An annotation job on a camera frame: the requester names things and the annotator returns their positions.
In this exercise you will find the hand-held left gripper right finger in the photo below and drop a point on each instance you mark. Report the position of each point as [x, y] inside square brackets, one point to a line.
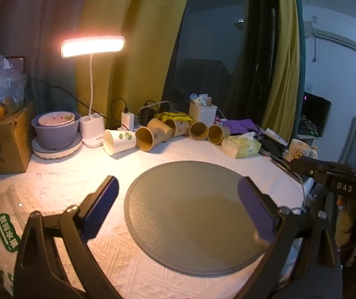
[255, 207]

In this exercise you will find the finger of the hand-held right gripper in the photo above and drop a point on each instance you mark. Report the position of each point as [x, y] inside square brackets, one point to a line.
[308, 165]

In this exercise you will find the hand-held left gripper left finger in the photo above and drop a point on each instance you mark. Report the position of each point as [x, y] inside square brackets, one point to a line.
[100, 205]

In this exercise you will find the white paper cup green print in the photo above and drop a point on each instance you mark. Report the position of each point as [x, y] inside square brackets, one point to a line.
[119, 141]

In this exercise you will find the large brown paper cup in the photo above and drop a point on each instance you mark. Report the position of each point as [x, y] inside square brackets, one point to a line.
[153, 134]

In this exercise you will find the white cartoon mug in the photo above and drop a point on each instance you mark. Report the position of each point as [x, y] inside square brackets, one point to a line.
[299, 151]

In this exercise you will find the white textured tablecloth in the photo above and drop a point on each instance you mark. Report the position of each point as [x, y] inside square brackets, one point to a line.
[72, 177]

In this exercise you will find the black wallet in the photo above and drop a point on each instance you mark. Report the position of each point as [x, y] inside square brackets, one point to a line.
[271, 146]

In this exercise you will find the white tube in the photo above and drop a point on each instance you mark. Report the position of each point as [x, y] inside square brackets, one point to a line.
[276, 135]

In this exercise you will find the black laptop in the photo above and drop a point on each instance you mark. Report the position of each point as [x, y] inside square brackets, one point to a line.
[315, 115]

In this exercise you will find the white plate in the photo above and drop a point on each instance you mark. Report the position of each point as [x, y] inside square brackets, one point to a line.
[72, 151]

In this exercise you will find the green tissue pack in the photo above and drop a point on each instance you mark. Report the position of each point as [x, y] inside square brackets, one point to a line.
[243, 146]

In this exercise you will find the round grey mat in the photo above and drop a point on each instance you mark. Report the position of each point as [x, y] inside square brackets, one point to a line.
[190, 208]

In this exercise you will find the purple cloth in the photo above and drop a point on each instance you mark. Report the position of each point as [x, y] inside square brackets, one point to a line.
[241, 126]

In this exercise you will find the purple bowl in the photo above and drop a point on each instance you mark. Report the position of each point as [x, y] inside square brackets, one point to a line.
[55, 137]

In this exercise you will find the white charger plug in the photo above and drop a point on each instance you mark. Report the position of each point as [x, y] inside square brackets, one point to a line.
[127, 120]

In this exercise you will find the pink and white bowl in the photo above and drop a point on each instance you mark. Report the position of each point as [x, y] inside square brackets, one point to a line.
[56, 120]

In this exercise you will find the narrow yellow curtain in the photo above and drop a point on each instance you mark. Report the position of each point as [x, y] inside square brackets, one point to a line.
[285, 68]

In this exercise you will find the black power adapter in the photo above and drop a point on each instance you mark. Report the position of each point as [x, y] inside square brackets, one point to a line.
[147, 116]

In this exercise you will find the fruit printed plastic bag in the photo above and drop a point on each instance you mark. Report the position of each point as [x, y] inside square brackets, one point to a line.
[0, 239]

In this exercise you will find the white woven basket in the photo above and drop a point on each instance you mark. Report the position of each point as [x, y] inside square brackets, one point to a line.
[203, 112]

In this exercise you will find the cardboard box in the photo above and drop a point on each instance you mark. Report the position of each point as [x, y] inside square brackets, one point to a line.
[3, 146]

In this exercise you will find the yellow snack packet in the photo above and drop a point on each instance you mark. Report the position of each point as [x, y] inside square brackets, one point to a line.
[175, 116]

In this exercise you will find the white air conditioner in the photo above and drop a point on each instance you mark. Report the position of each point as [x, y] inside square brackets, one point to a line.
[330, 35]

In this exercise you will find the dark glass window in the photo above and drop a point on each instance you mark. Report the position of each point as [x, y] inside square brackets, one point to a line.
[215, 46]

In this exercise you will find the white desk lamp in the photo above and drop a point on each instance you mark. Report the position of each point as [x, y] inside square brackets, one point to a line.
[94, 46]

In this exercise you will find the dark tablet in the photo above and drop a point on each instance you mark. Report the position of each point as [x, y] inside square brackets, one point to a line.
[17, 64]

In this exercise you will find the wide yellow curtain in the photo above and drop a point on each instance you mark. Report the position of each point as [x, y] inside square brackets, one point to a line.
[147, 21]

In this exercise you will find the grey curtain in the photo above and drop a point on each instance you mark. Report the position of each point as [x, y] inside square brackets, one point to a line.
[35, 15]

